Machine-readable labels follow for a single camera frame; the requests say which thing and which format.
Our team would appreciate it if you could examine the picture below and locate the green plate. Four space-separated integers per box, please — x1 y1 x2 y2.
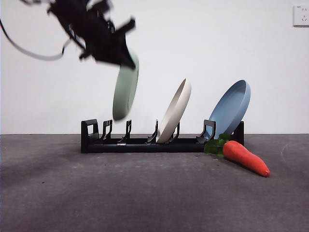
112 50 140 121

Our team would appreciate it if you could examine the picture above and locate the orange carrot with green leaves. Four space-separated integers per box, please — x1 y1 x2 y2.
203 133 270 178

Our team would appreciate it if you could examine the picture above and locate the beige plate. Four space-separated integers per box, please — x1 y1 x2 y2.
155 78 193 144

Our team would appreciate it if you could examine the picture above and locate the black plate rack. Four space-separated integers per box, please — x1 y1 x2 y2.
81 118 245 154

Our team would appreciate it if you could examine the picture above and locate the blue plate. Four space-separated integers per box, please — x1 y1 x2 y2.
208 79 251 141

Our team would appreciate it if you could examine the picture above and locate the pale grey camera box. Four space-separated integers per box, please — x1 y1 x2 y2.
85 0 103 11

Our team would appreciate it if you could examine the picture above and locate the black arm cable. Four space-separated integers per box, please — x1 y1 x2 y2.
0 18 73 61

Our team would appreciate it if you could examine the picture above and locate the white wall socket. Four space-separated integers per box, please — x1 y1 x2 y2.
293 5 309 27

